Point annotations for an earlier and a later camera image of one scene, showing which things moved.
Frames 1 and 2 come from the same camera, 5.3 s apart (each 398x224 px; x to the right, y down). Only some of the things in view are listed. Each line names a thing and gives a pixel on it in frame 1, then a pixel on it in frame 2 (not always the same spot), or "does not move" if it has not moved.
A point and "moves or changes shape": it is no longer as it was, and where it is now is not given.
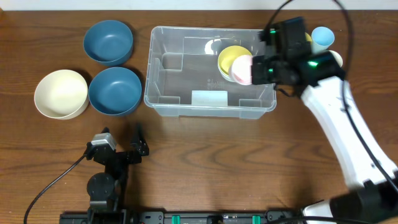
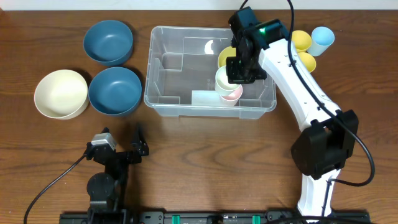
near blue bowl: x=115 y=91 does not move
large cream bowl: x=62 y=94 does not move
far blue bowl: x=109 y=43 does not move
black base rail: x=182 y=217 does not move
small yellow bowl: x=228 y=54 does not move
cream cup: x=337 y=57 → x=222 y=85
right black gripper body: x=259 y=70 → x=237 y=72
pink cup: x=240 y=69 moves or changes shape
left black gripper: x=123 y=155 does not move
